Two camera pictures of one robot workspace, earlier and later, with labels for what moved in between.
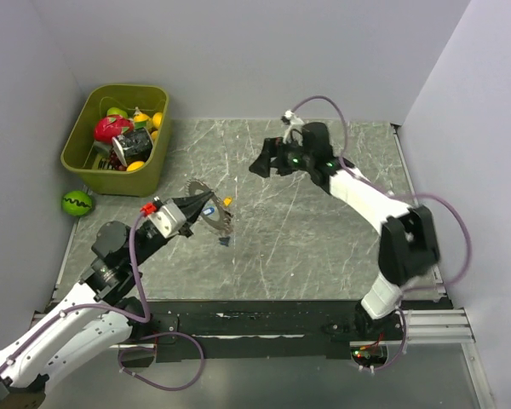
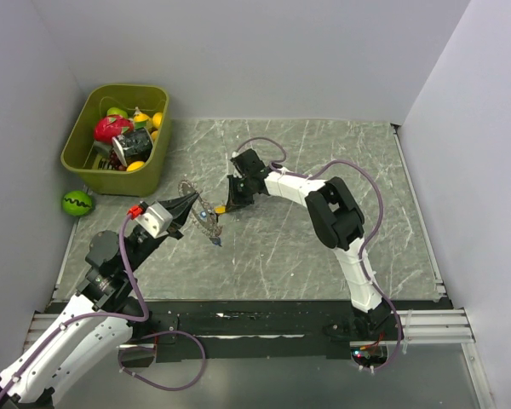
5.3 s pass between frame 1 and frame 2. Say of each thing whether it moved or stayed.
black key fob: moved
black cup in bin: stayed
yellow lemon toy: stayed
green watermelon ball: stayed
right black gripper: moved
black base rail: stayed
